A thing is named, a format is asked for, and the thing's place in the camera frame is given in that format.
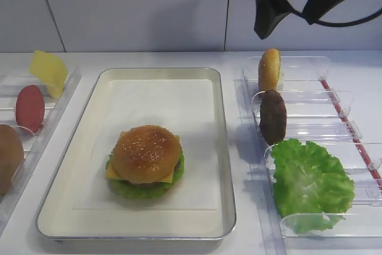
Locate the pale bun half in rack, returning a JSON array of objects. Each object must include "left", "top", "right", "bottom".
[{"left": 258, "top": 48, "right": 281, "bottom": 91}]

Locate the white paper tray liner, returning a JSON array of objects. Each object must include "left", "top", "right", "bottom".
[{"left": 74, "top": 80, "right": 220, "bottom": 210}]

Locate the sesame top bun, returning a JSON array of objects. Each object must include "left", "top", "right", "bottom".
[{"left": 112, "top": 124, "right": 183, "bottom": 185}]

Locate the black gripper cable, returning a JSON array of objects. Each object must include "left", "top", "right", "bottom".
[{"left": 283, "top": 0, "right": 382, "bottom": 27}]

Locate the green lettuce leaf in rack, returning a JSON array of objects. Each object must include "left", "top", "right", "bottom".
[{"left": 271, "top": 139, "right": 355, "bottom": 234}]

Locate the yellow cheese slice in rack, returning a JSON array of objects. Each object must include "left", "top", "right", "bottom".
[{"left": 29, "top": 50, "right": 68, "bottom": 99}]

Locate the brown meat patty in rack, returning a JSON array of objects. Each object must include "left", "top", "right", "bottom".
[{"left": 260, "top": 90, "right": 287, "bottom": 145}]

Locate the red tomato slice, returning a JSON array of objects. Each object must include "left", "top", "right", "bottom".
[{"left": 16, "top": 85, "right": 45, "bottom": 133}]

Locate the orange cheese slice on burger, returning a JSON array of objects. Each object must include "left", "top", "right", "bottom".
[{"left": 105, "top": 134, "right": 181, "bottom": 185}]

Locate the clear acrylic right rack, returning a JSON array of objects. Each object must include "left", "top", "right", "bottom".
[{"left": 235, "top": 56, "right": 381, "bottom": 254}]

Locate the clear acrylic left rack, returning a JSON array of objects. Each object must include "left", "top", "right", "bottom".
[{"left": 1, "top": 67, "right": 82, "bottom": 232}]

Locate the orange-brown bun in left rack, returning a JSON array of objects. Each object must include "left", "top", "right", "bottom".
[{"left": 1, "top": 124, "right": 24, "bottom": 195}]

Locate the cream metal tray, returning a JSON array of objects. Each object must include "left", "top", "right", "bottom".
[{"left": 36, "top": 68, "right": 236, "bottom": 241}]

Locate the clear acrylic rack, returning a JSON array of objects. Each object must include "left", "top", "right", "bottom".
[
  {"left": 1, "top": 67, "right": 82, "bottom": 232},
  {"left": 235, "top": 56, "right": 381, "bottom": 254}
]

